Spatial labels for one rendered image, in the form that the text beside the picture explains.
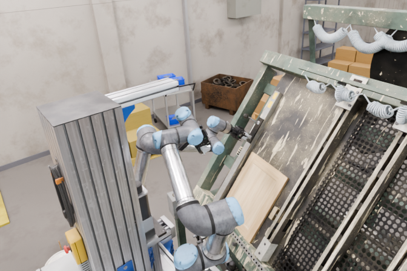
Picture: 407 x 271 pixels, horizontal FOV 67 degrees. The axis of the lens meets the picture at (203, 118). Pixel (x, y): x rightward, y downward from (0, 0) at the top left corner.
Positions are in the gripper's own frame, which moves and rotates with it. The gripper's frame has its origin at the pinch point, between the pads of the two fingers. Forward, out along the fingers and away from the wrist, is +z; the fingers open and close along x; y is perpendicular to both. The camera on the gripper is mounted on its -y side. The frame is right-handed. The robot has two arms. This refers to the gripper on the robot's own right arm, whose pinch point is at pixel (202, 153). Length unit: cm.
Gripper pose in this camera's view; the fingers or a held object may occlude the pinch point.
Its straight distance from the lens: 170.6
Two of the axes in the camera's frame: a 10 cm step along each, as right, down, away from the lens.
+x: -2.2, -6.9, 6.9
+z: 3.4, 6.1, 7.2
